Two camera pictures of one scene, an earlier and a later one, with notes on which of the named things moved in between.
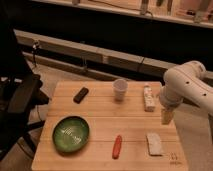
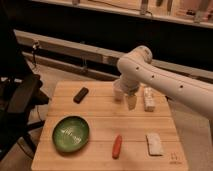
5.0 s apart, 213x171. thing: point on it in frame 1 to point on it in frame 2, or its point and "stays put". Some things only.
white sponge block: [154, 144] stays put
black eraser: [81, 95] stays put
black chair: [20, 88] stays put
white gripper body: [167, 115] to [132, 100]
